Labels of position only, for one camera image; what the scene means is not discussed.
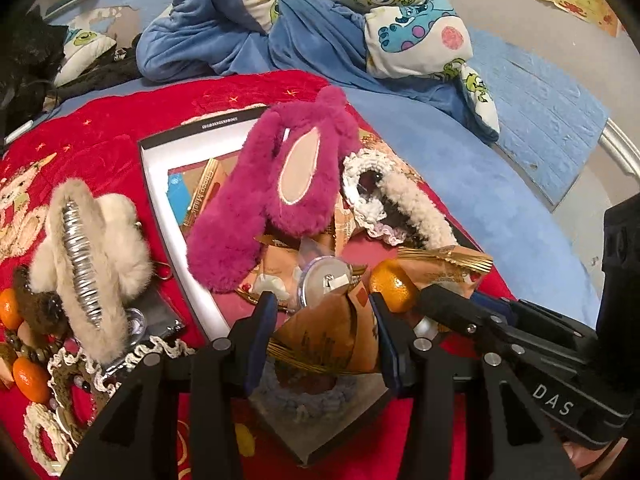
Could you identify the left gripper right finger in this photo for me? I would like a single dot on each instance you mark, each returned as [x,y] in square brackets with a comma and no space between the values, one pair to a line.
[507,436]

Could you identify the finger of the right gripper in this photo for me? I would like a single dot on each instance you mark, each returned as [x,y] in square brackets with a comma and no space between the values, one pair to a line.
[453,311]
[500,306]

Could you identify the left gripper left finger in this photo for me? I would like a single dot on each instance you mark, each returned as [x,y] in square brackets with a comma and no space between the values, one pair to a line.
[135,435]

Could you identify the chocolate ball packet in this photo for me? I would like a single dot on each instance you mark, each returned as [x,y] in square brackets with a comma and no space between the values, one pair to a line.
[456,268]
[278,270]
[338,337]

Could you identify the cream fuzzy hair clip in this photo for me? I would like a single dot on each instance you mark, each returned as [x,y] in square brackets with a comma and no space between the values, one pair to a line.
[426,221]

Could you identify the silver coin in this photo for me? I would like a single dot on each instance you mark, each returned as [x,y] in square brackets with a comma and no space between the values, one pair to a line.
[322,273]

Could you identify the brown white lace scrunchie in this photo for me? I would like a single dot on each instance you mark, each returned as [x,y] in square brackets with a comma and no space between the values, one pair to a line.
[64,367]

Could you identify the cream crochet scrunchie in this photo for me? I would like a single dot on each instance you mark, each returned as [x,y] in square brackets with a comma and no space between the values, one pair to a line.
[50,446]

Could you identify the orange mandarin in box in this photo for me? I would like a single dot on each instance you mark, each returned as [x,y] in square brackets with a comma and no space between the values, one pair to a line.
[393,283]

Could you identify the black white lace scrunchie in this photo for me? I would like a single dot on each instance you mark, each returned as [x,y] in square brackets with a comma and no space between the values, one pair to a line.
[108,381]

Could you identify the white crochet scrunchie in box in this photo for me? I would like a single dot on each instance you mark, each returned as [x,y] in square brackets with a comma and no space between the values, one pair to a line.
[362,173]

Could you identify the light blue crochet scrunchie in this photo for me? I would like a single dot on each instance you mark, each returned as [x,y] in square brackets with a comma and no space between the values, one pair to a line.
[274,397]

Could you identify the black shallow box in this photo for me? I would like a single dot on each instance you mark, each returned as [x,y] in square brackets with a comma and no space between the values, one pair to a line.
[164,158]

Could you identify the dark brown fuzzy hair clip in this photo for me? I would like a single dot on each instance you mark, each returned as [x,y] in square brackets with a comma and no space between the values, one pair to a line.
[41,310]

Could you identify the magenta plush hair clip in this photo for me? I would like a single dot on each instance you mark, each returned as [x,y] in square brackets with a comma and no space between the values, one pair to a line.
[287,175]

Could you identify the beige fur hair claw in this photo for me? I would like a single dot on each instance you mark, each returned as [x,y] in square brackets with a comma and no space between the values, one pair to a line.
[85,278]

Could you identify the chocolate packet in box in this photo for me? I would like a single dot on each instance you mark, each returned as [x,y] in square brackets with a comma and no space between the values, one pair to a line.
[203,181]

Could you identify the blue monster print blanket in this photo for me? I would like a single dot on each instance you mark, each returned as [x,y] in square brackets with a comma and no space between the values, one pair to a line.
[420,49]

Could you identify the red plush blanket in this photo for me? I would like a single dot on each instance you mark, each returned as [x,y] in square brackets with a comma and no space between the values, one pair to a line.
[99,144]

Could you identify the small monster print pillow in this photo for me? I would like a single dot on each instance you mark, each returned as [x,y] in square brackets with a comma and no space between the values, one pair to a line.
[81,49]

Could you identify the black puffy jacket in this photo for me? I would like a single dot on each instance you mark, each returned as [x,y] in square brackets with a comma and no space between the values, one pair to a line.
[31,54]

